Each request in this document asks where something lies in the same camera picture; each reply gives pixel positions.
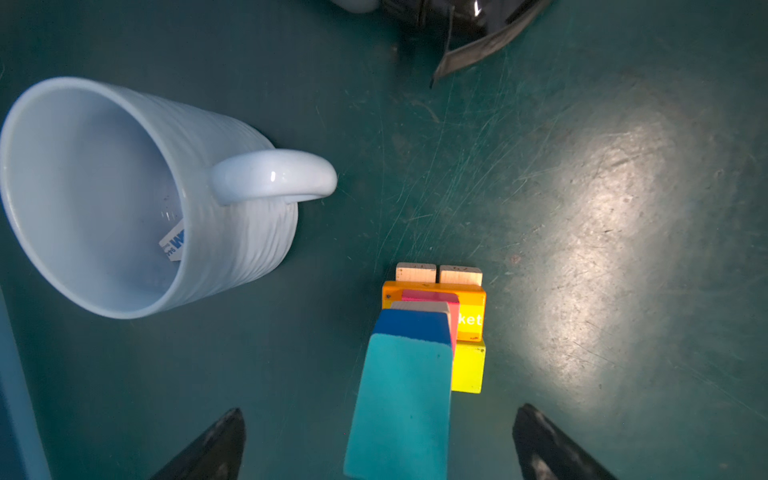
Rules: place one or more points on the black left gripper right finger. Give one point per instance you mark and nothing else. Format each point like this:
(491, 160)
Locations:
(545, 452)

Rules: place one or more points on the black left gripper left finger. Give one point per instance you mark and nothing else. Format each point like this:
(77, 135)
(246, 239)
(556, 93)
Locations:
(216, 454)

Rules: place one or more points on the teal block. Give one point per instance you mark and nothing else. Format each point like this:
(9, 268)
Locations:
(401, 421)

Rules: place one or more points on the orange yellow block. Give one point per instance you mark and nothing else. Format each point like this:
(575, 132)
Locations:
(469, 319)

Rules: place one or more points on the blue cube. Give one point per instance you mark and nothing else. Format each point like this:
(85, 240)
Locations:
(418, 325)

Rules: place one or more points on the magenta cube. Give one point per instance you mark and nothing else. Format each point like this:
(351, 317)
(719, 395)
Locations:
(450, 298)

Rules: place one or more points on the tan wood block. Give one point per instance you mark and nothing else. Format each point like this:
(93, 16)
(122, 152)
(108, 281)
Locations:
(422, 306)

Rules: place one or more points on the lime green block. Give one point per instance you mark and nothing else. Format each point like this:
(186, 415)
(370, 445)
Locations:
(468, 367)

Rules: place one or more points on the light blue ceramic mug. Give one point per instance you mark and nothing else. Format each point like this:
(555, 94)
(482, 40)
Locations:
(130, 204)

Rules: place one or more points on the silver spray bottle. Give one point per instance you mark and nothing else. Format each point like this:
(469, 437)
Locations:
(464, 32)

